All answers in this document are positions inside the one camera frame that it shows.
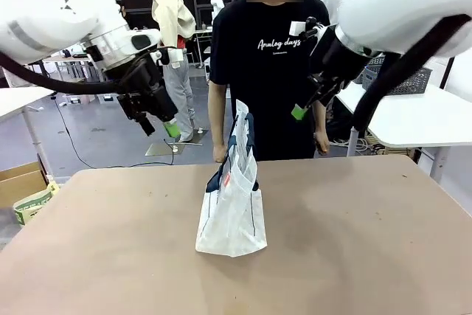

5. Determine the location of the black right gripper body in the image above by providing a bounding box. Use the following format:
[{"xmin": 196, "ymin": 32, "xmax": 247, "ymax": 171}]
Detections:
[{"xmin": 308, "ymin": 27, "xmax": 369, "ymax": 108}]

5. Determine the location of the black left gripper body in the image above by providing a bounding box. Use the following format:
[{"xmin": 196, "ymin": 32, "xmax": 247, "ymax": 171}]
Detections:
[{"xmin": 117, "ymin": 55, "xmax": 178, "ymax": 123}]

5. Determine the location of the clear plastic tote bag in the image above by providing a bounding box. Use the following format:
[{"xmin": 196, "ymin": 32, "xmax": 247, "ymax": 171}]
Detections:
[{"xmin": 194, "ymin": 99, "xmax": 268, "ymax": 258}]

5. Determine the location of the person's left forearm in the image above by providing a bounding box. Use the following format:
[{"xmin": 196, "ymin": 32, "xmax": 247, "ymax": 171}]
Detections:
[{"xmin": 311, "ymin": 103, "xmax": 327, "ymax": 135}]

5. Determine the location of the person's right forearm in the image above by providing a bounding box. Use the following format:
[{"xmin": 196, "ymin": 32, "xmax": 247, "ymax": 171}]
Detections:
[{"xmin": 208, "ymin": 83, "xmax": 232, "ymax": 146}]

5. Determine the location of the green and white paper bag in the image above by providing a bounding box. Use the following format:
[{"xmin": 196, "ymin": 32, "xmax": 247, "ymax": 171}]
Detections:
[{"xmin": 13, "ymin": 181, "xmax": 60, "ymax": 226}]

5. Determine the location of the person's left hand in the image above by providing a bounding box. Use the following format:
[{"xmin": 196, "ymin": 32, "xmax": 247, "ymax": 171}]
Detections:
[{"xmin": 313, "ymin": 132, "xmax": 330, "ymax": 156}]

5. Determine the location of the person in black T-shirt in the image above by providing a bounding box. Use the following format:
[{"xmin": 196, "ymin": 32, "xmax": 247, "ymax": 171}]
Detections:
[{"xmin": 208, "ymin": 0, "xmax": 331, "ymax": 163}]

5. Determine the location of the dark grey plastic basket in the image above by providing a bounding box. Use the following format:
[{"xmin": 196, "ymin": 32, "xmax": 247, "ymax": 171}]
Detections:
[{"xmin": 355, "ymin": 55, "xmax": 432, "ymax": 96}]

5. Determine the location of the mannequin with beige jacket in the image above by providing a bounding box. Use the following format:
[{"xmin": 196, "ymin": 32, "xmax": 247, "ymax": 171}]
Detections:
[{"xmin": 145, "ymin": 0, "xmax": 197, "ymax": 143}]

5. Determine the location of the white side table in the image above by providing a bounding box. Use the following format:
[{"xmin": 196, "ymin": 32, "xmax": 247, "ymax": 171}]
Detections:
[{"xmin": 335, "ymin": 80, "xmax": 472, "ymax": 180}]

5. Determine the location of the small white background robot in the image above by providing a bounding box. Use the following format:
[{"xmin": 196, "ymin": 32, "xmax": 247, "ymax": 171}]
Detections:
[{"xmin": 210, "ymin": 0, "xmax": 226, "ymax": 23}]

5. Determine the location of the white standing desk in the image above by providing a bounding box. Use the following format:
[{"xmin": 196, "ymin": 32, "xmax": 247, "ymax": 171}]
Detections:
[{"xmin": 0, "ymin": 87, "xmax": 57, "ymax": 183}]

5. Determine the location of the brown cardboard box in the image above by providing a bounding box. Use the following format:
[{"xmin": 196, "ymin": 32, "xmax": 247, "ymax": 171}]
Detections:
[{"xmin": 0, "ymin": 162, "xmax": 49, "ymax": 209}]

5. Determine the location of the grey mannequin base plate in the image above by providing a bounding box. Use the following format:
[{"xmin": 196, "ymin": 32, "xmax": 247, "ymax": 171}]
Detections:
[{"xmin": 145, "ymin": 140, "xmax": 204, "ymax": 157}]

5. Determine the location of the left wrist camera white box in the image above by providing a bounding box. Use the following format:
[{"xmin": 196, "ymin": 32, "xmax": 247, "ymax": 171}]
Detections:
[{"xmin": 153, "ymin": 48, "xmax": 184, "ymax": 66}]

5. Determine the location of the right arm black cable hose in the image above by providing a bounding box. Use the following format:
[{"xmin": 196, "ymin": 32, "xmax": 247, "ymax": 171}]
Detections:
[{"xmin": 352, "ymin": 14, "xmax": 472, "ymax": 134}]

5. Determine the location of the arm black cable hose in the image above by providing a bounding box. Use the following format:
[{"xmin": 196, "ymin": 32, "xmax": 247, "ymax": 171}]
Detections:
[
  {"xmin": 0, "ymin": 51, "xmax": 126, "ymax": 95},
  {"xmin": 352, "ymin": 14, "xmax": 472, "ymax": 134}
]

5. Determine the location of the black floor cable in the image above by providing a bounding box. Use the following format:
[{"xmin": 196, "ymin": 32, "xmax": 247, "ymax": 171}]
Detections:
[{"xmin": 53, "ymin": 97, "xmax": 174, "ymax": 169}]

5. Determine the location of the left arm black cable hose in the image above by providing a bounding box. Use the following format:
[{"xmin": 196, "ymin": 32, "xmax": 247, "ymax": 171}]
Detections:
[{"xmin": 0, "ymin": 51, "xmax": 126, "ymax": 95}]

